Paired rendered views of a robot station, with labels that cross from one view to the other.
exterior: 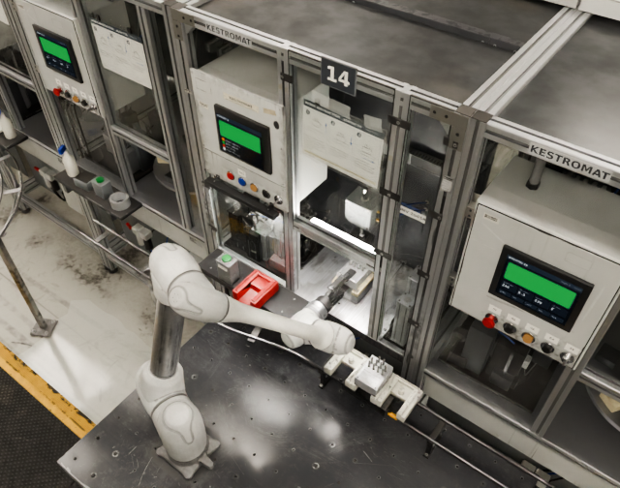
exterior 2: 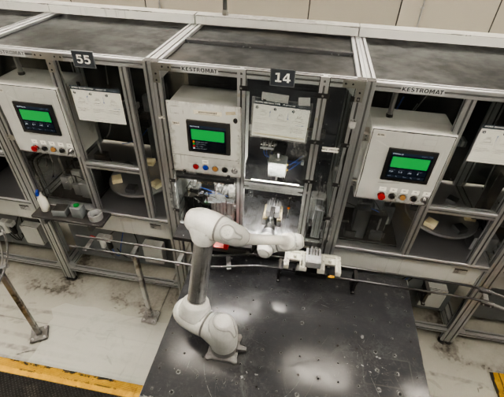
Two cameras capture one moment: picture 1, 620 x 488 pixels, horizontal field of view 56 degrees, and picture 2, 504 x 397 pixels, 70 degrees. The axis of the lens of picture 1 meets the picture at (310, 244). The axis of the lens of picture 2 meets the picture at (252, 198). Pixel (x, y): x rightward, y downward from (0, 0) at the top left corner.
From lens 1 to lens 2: 0.89 m
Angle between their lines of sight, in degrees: 22
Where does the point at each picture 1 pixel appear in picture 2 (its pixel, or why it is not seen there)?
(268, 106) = (230, 109)
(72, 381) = (82, 360)
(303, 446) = (289, 316)
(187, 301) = (235, 231)
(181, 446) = (231, 341)
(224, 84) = (194, 104)
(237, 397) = (235, 306)
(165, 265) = (204, 219)
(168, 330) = (205, 266)
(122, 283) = (86, 283)
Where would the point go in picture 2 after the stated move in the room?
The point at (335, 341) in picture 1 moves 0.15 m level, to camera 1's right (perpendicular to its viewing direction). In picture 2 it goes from (296, 241) to (316, 233)
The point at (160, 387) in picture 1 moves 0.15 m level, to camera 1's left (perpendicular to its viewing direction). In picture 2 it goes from (201, 310) to (174, 321)
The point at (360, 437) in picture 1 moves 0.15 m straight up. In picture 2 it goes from (315, 298) to (318, 283)
